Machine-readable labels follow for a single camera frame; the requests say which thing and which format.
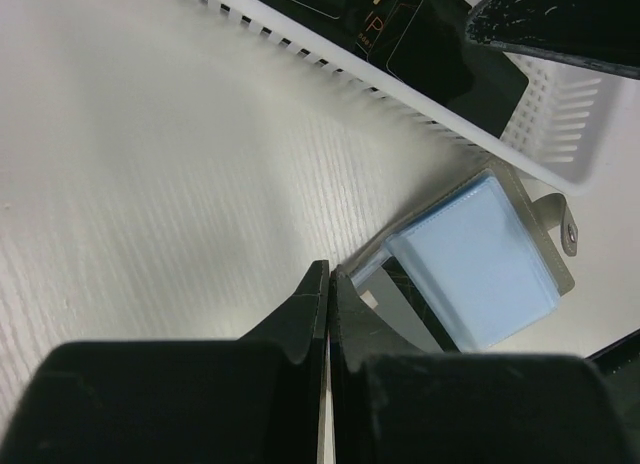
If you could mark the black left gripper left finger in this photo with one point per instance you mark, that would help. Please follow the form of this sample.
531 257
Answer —
256 399

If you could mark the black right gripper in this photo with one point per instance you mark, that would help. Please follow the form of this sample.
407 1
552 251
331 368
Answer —
599 35

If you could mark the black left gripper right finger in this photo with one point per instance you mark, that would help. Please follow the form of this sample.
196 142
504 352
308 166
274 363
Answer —
394 403

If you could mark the black VIP credit card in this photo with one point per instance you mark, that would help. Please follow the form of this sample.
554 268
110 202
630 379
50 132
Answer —
392 295

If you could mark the grey leather card holder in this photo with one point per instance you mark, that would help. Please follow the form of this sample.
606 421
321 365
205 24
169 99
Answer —
488 259

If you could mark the black cards in tray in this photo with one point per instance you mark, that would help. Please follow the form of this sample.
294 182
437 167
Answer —
421 44

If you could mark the white plastic tray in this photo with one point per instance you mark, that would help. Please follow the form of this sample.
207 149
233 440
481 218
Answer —
554 122

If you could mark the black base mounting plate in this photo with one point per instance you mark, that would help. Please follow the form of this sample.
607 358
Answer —
619 359

